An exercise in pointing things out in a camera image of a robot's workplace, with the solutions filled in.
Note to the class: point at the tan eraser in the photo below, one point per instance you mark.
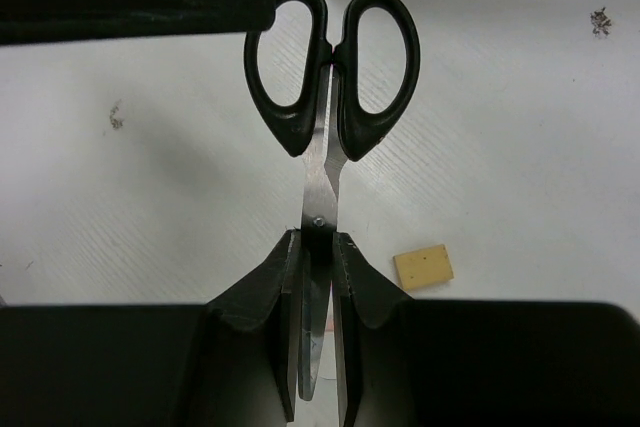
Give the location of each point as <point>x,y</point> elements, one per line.
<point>423,268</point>

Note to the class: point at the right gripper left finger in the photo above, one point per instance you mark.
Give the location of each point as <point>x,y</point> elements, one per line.
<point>250,343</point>

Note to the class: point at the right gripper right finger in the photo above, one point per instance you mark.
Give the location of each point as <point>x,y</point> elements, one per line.
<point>372,378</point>

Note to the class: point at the black handled scissors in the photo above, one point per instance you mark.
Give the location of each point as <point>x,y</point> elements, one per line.
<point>327,127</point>

